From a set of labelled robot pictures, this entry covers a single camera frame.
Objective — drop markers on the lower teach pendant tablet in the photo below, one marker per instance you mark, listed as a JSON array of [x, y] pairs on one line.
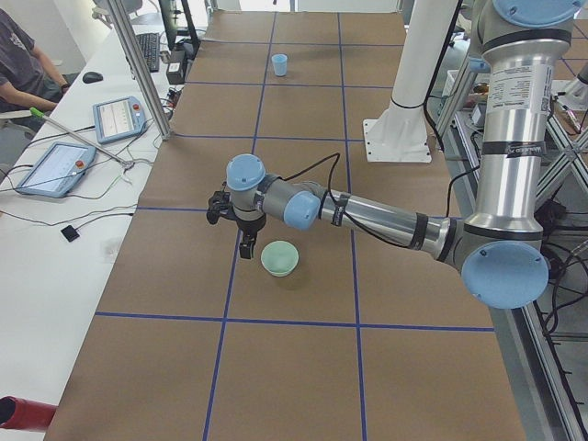
[[58, 170]]

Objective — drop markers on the black keyboard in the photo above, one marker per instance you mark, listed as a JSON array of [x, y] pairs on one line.
[[149, 43]]

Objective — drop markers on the red cylinder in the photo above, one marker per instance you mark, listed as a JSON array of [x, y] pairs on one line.
[[27, 415]]

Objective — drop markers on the seated person in grey shirt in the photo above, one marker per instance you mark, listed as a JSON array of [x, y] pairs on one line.
[[29, 78]]

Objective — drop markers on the silver aluminium frame post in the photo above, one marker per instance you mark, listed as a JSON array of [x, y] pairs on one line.
[[132, 50]]

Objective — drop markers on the upper teach pendant tablet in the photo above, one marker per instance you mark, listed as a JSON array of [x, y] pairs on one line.
[[119, 119]]

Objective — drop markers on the black computer mouse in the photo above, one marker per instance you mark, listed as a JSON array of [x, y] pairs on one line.
[[92, 77]]

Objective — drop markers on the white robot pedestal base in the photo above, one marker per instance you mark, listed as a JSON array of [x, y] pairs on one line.
[[399, 135]]

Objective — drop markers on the black power adapter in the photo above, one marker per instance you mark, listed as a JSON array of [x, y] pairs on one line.
[[176, 69]]

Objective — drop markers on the thin metal rod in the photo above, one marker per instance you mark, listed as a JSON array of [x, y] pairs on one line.
[[127, 165]]

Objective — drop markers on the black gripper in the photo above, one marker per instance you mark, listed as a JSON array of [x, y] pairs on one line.
[[251, 224]]

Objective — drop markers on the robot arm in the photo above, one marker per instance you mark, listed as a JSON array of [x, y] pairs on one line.
[[496, 249]]

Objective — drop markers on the small black square pad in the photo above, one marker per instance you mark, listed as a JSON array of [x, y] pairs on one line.
[[70, 233]]

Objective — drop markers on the light blue plastic cup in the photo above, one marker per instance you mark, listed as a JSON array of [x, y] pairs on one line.
[[280, 64]]

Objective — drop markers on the green ceramic bowl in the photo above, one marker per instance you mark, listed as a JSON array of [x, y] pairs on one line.
[[280, 258]]

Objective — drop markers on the teach pendant tablet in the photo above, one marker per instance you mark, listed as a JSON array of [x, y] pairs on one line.
[[58, 170], [119, 119]]

